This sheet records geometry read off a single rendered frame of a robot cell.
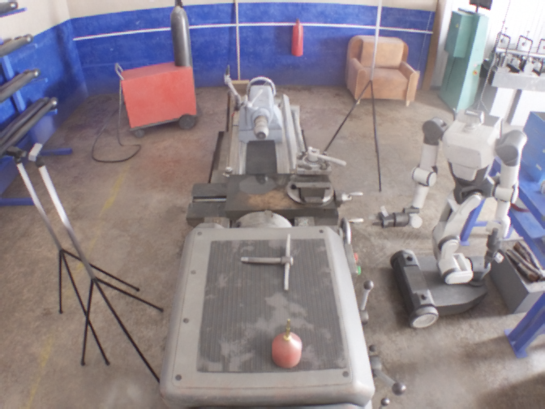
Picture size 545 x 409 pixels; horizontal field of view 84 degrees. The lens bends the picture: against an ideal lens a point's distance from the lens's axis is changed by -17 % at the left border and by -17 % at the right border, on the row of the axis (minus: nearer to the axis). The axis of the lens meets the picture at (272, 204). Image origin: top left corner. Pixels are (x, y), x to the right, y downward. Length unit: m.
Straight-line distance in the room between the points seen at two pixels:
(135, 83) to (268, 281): 3.72
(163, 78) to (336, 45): 2.80
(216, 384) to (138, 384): 1.59
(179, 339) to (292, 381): 0.29
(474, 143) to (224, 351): 1.49
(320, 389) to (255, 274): 0.36
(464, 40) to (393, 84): 1.22
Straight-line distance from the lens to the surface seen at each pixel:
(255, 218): 1.35
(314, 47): 5.84
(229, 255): 1.05
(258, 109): 2.32
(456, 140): 1.91
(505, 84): 5.83
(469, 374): 2.60
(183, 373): 0.86
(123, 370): 2.48
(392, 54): 5.70
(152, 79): 4.45
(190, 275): 1.02
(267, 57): 5.83
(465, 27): 5.60
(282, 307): 0.93
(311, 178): 1.78
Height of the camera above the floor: 2.11
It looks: 39 degrees down
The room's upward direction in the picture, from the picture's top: straight up
